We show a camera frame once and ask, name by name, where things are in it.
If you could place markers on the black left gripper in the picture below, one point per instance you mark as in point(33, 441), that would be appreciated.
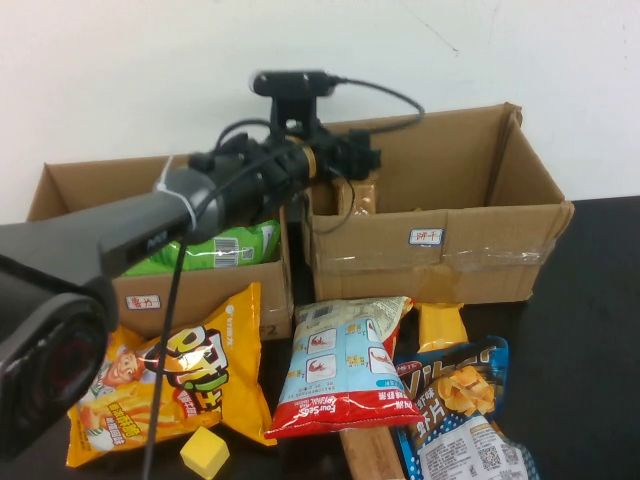
point(335, 155)

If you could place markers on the brown biscuit packet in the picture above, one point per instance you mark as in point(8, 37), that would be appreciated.
point(362, 197)

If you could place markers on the yellow fries snack bag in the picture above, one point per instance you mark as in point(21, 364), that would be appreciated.
point(225, 360)

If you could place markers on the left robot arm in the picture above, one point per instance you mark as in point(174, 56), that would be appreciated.
point(75, 240)

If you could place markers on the green snack bag with barcode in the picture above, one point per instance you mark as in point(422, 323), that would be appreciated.
point(235, 250)

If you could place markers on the red and blue shrimp snack bag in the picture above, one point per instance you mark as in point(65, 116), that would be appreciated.
point(340, 370)

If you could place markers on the taped cardboard box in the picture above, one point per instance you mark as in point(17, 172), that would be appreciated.
point(380, 270)

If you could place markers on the white zip tie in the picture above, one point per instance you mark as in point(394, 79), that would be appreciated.
point(182, 202)

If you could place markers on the yellow wafer packet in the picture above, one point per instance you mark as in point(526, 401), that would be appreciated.
point(440, 327)

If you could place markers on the cardboard box marked F2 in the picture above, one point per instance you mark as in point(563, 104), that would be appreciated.
point(225, 295)

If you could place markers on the blue potato chips bag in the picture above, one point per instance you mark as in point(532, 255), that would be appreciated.
point(450, 400)

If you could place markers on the wooden board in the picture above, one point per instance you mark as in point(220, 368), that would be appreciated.
point(370, 455)

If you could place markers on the yellow foam cube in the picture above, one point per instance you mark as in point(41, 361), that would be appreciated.
point(205, 452)

